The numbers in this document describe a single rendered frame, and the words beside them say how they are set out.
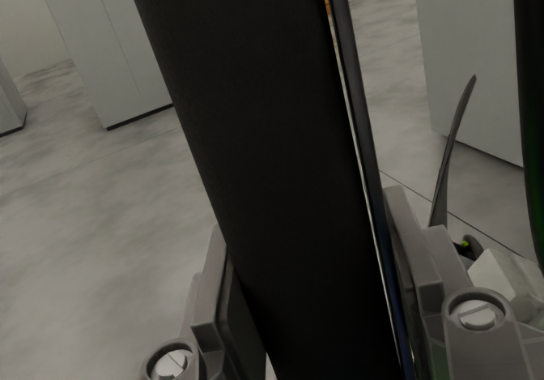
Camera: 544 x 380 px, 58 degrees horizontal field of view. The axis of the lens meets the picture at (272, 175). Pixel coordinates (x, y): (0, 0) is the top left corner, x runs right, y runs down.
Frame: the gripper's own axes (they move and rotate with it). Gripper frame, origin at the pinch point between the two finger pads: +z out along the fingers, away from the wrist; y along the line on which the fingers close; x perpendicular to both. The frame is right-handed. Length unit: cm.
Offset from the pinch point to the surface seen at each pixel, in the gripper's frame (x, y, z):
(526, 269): -36, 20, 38
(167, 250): -151, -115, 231
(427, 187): -151, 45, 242
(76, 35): -45, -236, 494
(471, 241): -37, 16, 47
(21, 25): -57, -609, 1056
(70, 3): -16, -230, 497
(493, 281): -35, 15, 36
